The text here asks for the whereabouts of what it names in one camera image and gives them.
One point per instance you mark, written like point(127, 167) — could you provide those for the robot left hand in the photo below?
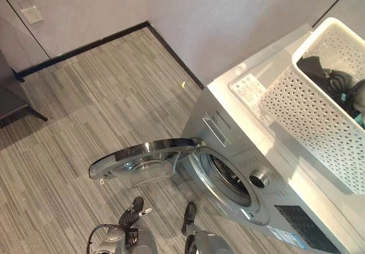
point(129, 217)

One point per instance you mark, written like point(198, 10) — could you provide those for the white perforated plastic laundry basket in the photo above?
point(310, 117)

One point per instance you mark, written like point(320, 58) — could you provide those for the robot right arm silver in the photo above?
point(360, 95)

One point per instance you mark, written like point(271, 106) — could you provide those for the robot left arm silver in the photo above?
point(114, 241)

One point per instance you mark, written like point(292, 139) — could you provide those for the round chrome washer door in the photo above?
point(148, 159)

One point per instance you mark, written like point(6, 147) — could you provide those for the washer detergent drawer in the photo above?
point(216, 130)

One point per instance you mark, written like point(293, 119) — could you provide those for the chrome washer control knob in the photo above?
point(259, 179)

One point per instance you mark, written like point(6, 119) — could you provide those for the black washer display panel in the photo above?
point(305, 228)

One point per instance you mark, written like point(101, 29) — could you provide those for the dark laundry garment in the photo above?
point(312, 64)

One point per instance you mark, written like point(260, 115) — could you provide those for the teal laundry cloth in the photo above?
point(360, 119)

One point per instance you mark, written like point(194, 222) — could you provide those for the blue white energy sticker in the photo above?
point(278, 232)

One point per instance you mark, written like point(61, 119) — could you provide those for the dark grey chair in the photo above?
point(14, 102)

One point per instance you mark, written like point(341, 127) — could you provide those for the silver front-load washing machine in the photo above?
point(285, 162)

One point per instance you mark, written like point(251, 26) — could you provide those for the white instruction label sticker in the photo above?
point(251, 100)

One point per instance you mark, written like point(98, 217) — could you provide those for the black skirting board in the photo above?
point(85, 47)

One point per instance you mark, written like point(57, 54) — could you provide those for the white wall power outlet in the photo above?
point(32, 15)

